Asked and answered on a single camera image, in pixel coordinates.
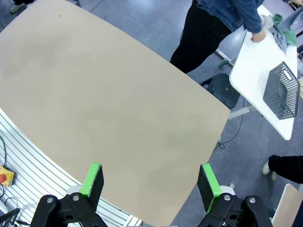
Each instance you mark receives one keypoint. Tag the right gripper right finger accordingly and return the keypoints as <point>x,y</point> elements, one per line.
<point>209,189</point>

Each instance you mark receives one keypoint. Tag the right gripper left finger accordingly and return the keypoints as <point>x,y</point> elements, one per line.
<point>92,189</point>

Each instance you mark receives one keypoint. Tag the dark grey mesh basket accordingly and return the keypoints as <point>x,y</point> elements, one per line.
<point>272,94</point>

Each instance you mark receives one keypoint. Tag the light blue towel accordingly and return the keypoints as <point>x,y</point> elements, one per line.
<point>281,35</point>

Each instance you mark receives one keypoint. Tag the green towel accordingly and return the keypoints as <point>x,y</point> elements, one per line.
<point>291,37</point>

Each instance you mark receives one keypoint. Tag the white towel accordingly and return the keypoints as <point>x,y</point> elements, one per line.
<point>267,21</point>

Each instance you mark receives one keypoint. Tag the person's right forearm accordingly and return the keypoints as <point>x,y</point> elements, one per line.
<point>251,21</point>

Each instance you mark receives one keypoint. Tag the person's right hand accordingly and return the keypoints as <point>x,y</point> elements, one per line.
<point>258,36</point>

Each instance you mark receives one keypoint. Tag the bystander in black trousers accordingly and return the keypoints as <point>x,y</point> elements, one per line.
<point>286,168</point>

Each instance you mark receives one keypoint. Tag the yellow emergency stop box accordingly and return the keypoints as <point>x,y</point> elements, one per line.
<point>7,176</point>

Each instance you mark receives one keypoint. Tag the black plastic stool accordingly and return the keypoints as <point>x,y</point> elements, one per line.
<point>222,89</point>

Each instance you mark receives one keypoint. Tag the white side table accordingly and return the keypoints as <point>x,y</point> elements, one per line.
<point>255,71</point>

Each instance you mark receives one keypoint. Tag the person in denim jacket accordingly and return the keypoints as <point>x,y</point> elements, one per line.
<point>201,35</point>

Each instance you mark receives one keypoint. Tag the grey shoe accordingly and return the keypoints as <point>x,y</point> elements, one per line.
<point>17,8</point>

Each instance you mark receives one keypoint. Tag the aluminium slotted base plate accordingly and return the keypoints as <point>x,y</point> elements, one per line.
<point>35,165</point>

